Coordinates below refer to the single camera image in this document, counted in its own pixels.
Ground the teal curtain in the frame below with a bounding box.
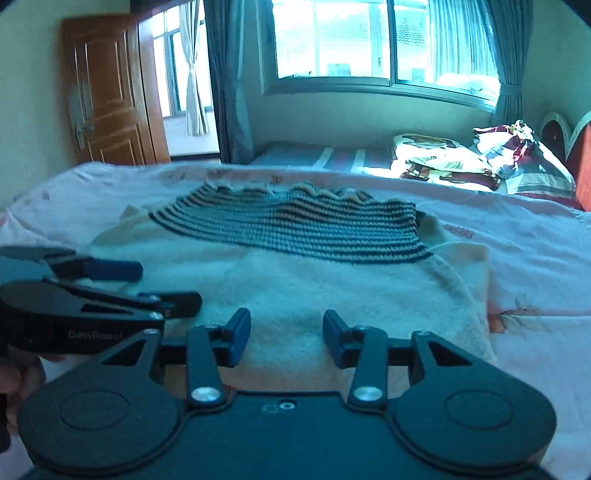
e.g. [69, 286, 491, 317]
[486, 0, 537, 128]
[202, 0, 256, 165]

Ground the red and white headboard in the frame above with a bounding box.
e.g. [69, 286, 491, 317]
[539, 109, 591, 212]

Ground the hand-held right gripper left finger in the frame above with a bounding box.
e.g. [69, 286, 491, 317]
[98, 307, 252, 409]

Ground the bed with pink floral sheet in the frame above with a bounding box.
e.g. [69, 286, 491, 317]
[0, 158, 591, 480]

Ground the white sheer curtain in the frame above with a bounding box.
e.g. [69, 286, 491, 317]
[178, 0, 210, 138]

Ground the large sliding window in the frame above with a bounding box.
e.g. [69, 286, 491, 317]
[257, 0, 502, 114]

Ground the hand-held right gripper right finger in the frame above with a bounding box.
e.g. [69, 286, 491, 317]
[321, 309, 475, 411]

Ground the sheer window curtain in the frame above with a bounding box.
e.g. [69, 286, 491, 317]
[429, 0, 498, 80]

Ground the folded yellow patterned quilt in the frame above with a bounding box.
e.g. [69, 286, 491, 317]
[392, 133, 502, 192]

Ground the brown wooden door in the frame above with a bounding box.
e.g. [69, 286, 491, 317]
[60, 13, 170, 167]

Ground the person's left hand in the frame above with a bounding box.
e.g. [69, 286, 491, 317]
[0, 353, 48, 438]

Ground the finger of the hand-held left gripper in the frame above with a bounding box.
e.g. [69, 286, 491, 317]
[42, 276, 203, 320]
[0, 246, 144, 284]

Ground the striped mattress sheet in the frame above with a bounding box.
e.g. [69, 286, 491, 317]
[250, 142, 399, 175]

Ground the bundled plaid bedding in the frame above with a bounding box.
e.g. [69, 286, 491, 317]
[470, 119, 579, 205]

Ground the metal door handle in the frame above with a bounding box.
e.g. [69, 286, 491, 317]
[73, 122, 96, 150]

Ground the cream knit sweater striped hem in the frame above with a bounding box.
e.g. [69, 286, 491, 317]
[90, 181, 498, 394]

